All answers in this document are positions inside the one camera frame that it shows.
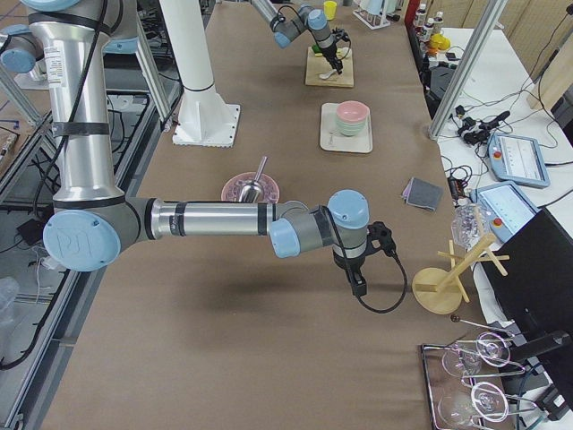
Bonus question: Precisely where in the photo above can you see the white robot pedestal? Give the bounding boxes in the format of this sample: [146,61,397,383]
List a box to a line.
[160,0,241,148]

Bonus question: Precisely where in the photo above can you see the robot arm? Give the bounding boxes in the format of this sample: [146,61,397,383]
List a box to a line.
[27,1,373,297]
[250,0,349,74]

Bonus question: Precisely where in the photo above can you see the wooden cup tree stand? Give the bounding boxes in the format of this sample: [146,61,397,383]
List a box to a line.
[411,206,510,314]

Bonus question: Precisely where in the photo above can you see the blue teach pendant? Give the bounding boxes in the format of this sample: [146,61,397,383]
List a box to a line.
[470,181,540,243]
[488,133,551,188]

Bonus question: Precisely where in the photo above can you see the metal ice scoop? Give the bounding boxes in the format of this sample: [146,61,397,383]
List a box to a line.
[237,156,268,203]

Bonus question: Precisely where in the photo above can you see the wooden cutting board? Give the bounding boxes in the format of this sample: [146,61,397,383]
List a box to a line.
[305,47,355,88]

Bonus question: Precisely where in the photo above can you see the large pink ice bowl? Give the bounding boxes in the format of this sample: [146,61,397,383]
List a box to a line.
[220,172,279,203]

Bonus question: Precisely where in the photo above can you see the aluminium frame post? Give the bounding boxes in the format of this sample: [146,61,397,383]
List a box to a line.
[428,0,509,141]

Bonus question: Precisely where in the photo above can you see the white ceramic spoon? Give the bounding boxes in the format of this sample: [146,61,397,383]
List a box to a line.
[319,69,338,81]

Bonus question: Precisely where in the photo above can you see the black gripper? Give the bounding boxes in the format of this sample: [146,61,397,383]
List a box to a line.
[321,39,343,74]
[332,245,374,297]

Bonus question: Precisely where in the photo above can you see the green stacked bowls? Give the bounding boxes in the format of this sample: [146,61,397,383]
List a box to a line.
[335,116,366,137]

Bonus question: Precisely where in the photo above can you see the yellow plastic cup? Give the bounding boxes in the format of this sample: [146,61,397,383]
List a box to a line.
[323,0,338,21]

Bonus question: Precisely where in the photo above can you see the wine glass rack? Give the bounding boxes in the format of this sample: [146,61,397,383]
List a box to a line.
[419,318,560,430]

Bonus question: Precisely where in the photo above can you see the white rabbit tray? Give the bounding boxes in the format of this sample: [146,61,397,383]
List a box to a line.
[320,103,373,154]

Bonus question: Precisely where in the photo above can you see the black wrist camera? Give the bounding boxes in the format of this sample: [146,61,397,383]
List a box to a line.
[366,221,398,258]

